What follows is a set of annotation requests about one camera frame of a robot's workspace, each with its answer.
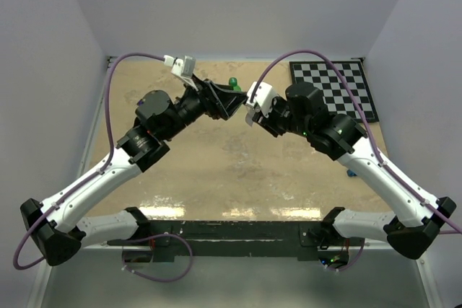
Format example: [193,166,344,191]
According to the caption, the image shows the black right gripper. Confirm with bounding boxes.
[253,94,311,138]

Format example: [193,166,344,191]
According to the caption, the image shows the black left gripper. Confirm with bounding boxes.
[163,73,248,140]

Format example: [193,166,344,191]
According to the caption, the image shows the green plastic bottle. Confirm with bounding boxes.
[230,84,242,92]

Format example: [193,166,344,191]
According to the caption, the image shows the green bottle cap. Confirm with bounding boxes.
[228,77,237,86]

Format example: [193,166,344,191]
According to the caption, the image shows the clear Pepsi bottle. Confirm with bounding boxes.
[245,110,255,127]

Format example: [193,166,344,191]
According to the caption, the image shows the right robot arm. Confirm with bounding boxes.
[246,82,456,260]

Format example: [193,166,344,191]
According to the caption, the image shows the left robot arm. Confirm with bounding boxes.
[20,79,247,266]

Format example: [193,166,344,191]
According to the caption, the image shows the black white chessboard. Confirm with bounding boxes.
[289,60,379,123]

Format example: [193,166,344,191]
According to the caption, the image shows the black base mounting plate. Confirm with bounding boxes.
[107,219,365,263]

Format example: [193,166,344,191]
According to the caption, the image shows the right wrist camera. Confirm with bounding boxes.
[245,82,278,119]

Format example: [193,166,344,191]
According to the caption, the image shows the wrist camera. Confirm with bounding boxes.
[245,82,278,119]
[164,55,198,91]

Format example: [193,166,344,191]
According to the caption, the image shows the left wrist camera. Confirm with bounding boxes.
[164,55,198,91]

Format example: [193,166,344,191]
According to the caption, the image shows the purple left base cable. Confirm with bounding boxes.
[121,231,195,282]

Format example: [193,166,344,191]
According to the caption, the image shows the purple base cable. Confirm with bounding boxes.
[323,242,365,273]
[121,231,195,282]

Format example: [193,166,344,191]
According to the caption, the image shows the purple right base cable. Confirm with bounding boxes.
[323,242,365,273]

